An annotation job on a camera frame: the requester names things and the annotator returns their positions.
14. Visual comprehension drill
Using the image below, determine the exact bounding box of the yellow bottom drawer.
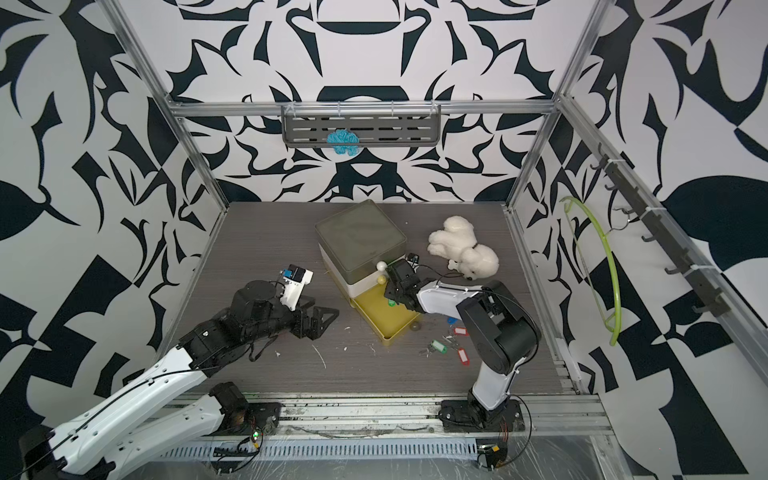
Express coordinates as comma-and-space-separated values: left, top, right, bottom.
350, 284, 421, 346

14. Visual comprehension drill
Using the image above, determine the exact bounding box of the white plush polar bear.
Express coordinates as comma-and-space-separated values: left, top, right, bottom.
427, 216, 500, 280

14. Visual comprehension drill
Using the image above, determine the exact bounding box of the dark wall hook rail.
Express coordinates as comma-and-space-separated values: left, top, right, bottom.
594, 144, 731, 317

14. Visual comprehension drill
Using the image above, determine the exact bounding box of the grey slotted wall shelf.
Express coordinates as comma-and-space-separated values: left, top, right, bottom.
280, 102, 442, 148

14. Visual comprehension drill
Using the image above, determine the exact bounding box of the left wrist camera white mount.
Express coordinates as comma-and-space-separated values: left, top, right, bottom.
278, 264, 313, 311

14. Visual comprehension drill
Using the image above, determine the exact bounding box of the green clothes hanger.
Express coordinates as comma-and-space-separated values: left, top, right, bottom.
559, 196, 624, 347

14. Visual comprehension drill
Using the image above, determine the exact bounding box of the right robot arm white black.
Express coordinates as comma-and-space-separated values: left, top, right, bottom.
377, 258, 541, 428

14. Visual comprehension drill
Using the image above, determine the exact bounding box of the teal crumpled scrunchie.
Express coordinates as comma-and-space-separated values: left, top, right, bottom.
326, 129, 360, 156

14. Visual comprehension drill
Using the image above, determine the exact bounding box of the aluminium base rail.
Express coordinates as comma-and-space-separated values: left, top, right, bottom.
245, 394, 613, 439

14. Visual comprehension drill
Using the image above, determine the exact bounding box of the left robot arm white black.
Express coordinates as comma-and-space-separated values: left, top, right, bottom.
16, 278, 339, 479

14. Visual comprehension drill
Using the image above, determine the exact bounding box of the white slotted cable duct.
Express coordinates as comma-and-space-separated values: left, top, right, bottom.
157, 438, 479, 462

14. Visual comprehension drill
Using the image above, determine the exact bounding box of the drawer unit olive cream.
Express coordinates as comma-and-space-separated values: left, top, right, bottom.
315, 200, 407, 298

